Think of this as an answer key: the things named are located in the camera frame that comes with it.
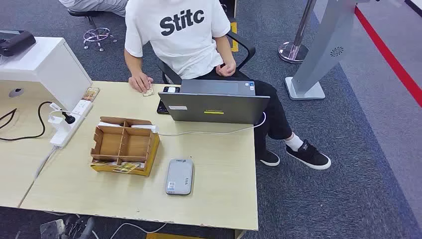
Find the chrome base stool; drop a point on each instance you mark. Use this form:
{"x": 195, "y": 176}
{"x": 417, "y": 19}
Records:
{"x": 97, "y": 34}

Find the wooden card organizer box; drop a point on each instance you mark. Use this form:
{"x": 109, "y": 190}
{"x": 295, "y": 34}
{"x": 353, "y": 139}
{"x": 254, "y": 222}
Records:
{"x": 132, "y": 145}

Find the person's right hand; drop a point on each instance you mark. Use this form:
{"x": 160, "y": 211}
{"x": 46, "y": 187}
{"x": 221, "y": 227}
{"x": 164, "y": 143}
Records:
{"x": 140, "y": 82}

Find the seated person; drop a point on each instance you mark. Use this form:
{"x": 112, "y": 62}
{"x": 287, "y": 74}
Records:
{"x": 181, "y": 49}

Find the chrome stanchion post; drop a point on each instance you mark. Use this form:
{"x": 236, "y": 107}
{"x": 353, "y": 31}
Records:
{"x": 293, "y": 52}

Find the white room key card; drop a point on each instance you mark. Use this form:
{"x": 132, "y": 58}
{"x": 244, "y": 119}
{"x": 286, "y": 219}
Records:
{"x": 145, "y": 128}
{"x": 108, "y": 124}

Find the black device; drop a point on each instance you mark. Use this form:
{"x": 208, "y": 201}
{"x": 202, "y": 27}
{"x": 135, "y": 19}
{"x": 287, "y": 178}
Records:
{"x": 16, "y": 43}

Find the grey desk grommet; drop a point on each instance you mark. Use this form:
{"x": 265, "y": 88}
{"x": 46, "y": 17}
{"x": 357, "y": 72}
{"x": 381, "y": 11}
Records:
{"x": 15, "y": 92}

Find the grey kiosk stand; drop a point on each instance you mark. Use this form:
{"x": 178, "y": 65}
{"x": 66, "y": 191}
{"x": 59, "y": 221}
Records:
{"x": 326, "y": 43}

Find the person's right forearm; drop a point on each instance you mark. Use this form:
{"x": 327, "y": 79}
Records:
{"x": 133, "y": 64}

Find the person's left hand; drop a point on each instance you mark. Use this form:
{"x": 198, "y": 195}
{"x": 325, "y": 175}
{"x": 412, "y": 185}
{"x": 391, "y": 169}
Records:
{"x": 225, "y": 70}

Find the white cabinet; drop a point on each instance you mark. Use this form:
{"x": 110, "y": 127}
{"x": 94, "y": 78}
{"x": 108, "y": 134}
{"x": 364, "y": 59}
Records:
{"x": 43, "y": 66}

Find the background person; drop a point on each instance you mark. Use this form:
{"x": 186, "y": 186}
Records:
{"x": 99, "y": 5}

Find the white power adapter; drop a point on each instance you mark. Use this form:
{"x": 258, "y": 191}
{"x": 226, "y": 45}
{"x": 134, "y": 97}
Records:
{"x": 56, "y": 123}

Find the grey laptop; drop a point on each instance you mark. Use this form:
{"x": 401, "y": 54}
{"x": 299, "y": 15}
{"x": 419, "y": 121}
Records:
{"x": 214, "y": 105}

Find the white power strip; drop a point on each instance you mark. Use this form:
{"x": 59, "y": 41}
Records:
{"x": 66, "y": 135}

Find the person's left forearm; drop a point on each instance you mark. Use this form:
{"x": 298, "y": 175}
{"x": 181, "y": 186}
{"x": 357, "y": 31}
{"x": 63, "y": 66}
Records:
{"x": 224, "y": 49}

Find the black office chair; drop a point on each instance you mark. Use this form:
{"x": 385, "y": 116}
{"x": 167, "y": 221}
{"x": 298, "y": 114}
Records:
{"x": 244, "y": 46}

